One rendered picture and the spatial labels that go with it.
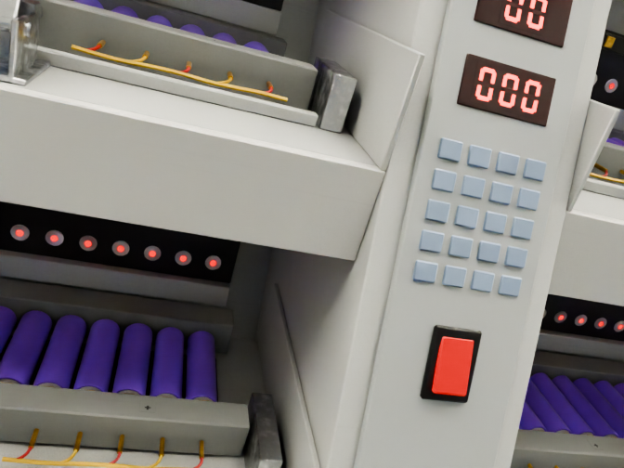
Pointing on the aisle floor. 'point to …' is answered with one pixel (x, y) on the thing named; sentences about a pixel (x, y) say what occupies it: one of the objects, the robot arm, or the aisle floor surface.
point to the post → (322, 304)
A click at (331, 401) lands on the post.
